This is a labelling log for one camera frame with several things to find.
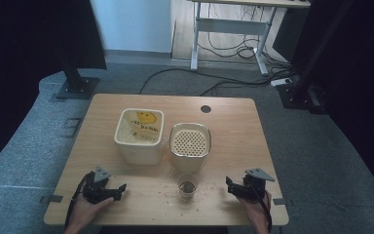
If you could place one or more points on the black curtain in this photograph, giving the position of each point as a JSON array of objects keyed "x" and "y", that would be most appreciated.
[
  {"x": 29, "y": 58},
  {"x": 360, "y": 81}
]

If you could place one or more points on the person's left hand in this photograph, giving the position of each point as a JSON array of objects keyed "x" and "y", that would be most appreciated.
[{"x": 85, "y": 213}]

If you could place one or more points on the white square container with rice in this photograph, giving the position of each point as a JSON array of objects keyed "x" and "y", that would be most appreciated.
[{"x": 139, "y": 136}]

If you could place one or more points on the scattered rice grains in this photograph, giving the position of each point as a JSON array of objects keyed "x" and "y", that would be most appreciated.
[{"x": 207, "y": 190}]

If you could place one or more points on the white container with perforated strainer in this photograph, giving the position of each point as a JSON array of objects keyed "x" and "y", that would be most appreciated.
[{"x": 190, "y": 146}]

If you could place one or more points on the person's right hand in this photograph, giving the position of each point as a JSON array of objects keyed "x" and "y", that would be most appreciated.
[{"x": 256, "y": 213}]

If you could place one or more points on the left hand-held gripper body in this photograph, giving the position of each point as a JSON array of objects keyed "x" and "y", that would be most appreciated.
[{"x": 94, "y": 191}]

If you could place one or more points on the white metal frame desk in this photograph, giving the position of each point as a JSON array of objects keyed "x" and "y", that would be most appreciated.
[{"x": 230, "y": 26}]

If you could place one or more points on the white power strip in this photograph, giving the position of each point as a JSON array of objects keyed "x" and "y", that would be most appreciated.
[{"x": 280, "y": 82}]

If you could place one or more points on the grey tape strip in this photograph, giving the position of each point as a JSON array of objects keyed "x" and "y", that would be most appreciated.
[
  {"x": 280, "y": 201},
  {"x": 52, "y": 198}
]

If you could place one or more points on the clear plastic cup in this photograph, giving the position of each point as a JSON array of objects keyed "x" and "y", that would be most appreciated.
[{"x": 187, "y": 187}]

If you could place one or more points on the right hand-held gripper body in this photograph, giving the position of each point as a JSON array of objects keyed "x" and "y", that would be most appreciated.
[{"x": 254, "y": 185}]

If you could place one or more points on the wooden table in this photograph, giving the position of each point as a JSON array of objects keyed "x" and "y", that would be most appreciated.
[{"x": 233, "y": 143}]

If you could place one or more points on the black metal stand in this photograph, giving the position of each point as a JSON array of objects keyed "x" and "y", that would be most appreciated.
[
  {"x": 300, "y": 91},
  {"x": 78, "y": 86}
]

